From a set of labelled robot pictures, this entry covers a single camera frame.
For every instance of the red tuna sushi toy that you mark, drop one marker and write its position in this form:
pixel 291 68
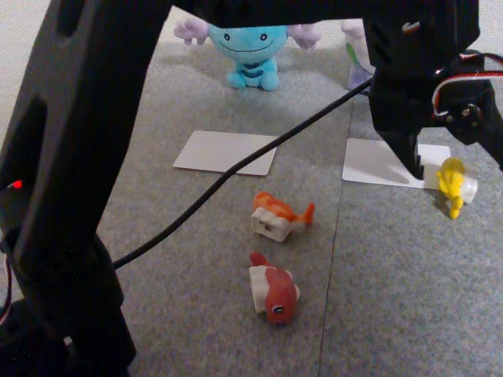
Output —
pixel 277 290

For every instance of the purple Goomy plush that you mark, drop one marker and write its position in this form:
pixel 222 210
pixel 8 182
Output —
pixel 359 74

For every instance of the white rectangular card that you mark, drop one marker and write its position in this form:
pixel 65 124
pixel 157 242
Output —
pixel 365 165
pixel 220 153

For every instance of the yellow egg sushi toy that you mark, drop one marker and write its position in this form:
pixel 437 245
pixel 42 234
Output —
pixel 452 180

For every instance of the blue Wooper plush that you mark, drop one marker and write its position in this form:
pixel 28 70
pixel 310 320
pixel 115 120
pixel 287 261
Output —
pixel 251 51

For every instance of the orange shrimp sushi toy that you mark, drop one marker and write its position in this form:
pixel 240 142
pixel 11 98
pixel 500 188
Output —
pixel 275 220

